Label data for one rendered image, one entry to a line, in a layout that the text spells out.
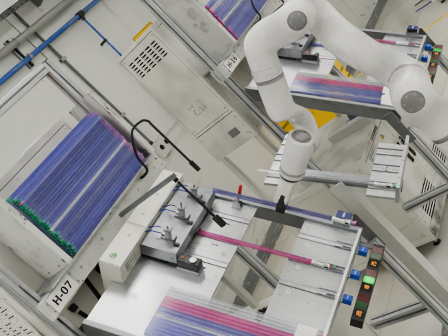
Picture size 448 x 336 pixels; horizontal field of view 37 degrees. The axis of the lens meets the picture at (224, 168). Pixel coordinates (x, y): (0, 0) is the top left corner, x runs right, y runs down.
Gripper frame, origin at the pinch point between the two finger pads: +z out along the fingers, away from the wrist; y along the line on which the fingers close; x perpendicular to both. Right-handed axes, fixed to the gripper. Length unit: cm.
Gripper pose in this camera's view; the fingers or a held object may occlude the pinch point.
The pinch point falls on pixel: (281, 206)
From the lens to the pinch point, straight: 230.0
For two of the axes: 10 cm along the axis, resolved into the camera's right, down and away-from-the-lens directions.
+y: -3.7, 6.0, -7.1
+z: -1.3, 7.2, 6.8
